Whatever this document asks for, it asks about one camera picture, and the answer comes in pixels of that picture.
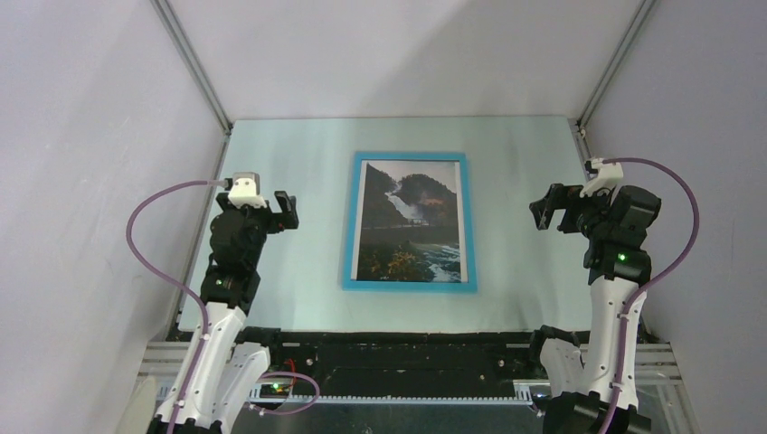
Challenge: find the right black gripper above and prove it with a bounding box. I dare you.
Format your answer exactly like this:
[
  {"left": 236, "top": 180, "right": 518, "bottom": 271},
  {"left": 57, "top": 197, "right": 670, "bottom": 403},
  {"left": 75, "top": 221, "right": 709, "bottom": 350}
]
[{"left": 529, "top": 181, "right": 617, "bottom": 241}]

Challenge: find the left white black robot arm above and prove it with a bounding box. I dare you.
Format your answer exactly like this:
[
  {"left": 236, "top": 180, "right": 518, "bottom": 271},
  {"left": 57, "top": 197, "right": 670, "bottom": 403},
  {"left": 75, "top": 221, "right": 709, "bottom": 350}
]
[{"left": 147, "top": 191, "right": 298, "bottom": 433}]

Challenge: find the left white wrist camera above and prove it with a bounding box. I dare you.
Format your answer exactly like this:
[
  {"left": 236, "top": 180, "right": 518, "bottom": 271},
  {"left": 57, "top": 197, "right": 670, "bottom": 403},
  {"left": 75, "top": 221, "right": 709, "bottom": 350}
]
[{"left": 227, "top": 172, "right": 268, "bottom": 209}]

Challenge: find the left aluminium corner post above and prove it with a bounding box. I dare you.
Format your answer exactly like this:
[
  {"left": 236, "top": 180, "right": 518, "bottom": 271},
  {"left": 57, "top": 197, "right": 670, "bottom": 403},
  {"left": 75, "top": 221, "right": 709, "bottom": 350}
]
[{"left": 150, "top": 0, "right": 233, "bottom": 136}]

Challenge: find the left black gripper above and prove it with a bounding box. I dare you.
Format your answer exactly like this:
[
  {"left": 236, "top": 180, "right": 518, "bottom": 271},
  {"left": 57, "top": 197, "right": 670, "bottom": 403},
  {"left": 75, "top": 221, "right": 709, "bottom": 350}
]
[{"left": 216, "top": 190, "right": 297, "bottom": 268}]

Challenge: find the right aluminium corner post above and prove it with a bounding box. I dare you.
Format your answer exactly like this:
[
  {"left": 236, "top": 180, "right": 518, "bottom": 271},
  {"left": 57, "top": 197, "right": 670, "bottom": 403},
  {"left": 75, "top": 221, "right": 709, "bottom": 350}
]
[{"left": 576, "top": 0, "right": 658, "bottom": 137}]

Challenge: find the light wooden picture frame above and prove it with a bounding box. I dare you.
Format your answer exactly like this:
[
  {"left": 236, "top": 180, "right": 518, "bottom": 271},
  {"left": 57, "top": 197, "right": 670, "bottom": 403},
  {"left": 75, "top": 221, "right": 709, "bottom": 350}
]
[{"left": 342, "top": 151, "right": 478, "bottom": 294}]

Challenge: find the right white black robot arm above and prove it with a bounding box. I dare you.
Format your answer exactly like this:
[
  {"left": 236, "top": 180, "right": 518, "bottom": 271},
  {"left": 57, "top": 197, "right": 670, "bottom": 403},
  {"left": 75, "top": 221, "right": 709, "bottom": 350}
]
[{"left": 526, "top": 184, "right": 661, "bottom": 433}]

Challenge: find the light blue table mat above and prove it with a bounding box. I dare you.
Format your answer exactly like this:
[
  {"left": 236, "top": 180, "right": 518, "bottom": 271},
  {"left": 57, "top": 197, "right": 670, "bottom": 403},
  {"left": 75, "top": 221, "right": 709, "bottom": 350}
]
[{"left": 178, "top": 117, "right": 645, "bottom": 335}]

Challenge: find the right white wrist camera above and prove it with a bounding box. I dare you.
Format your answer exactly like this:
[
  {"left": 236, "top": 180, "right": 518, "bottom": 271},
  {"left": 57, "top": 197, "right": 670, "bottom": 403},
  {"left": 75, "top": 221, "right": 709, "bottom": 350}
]
[{"left": 580, "top": 158, "right": 624, "bottom": 198}]

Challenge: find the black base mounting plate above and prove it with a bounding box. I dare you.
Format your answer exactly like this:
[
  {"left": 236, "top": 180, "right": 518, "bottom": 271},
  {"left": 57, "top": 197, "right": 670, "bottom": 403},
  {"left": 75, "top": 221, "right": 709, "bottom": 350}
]
[{"left": 236, "top": 326, "right": 547, "bottom": 399}]

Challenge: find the aluminium rail frame front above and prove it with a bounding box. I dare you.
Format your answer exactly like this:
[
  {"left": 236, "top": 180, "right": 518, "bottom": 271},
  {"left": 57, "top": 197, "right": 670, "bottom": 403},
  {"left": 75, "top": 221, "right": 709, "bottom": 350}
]
[{"left": 137, "top": 340, "right": 685, "bottom": 420}]

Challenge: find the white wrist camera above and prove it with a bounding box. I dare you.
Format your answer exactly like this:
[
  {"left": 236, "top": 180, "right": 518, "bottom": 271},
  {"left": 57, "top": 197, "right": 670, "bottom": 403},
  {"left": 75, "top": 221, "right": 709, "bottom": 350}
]
[
  {"left": 580, "top": 158, "right": 624, "bottom": 198},
  {"left": 227, "top": 172, "right": 268, "bottom": 209}
]

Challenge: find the aluminium corner post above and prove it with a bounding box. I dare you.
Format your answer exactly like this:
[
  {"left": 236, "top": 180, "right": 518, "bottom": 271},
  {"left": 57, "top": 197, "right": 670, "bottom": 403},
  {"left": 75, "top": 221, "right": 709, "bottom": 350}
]
[
  {"left": 150, "top": 0, "right": 233, "bottom": 136},
  {"left": 576, "top": 0, "right": 658, "bottom": 137}
]

